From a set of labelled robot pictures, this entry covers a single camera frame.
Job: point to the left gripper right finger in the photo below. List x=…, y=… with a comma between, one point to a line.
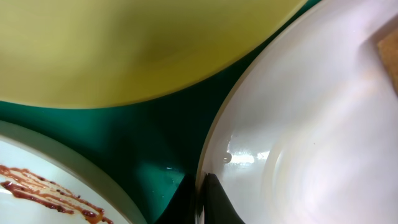
x=217, y=207

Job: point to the white plate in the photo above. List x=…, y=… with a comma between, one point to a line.
x=43, y=181
x=308, y=134

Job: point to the teal plastic tray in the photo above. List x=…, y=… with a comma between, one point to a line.
x=146, y=147

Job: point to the green rimmed plate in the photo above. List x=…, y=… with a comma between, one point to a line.
x=106, y=53

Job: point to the green yellow sponge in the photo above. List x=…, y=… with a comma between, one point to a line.
x=388, y=51

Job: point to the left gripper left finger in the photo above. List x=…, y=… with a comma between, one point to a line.
x=181, y=208

